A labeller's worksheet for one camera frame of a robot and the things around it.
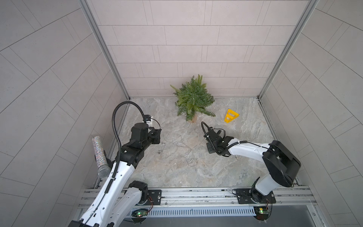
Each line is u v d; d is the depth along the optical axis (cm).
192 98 79
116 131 48
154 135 60
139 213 65
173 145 90
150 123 65
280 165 42
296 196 72
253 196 63
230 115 105
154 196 71
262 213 68
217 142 68
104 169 58
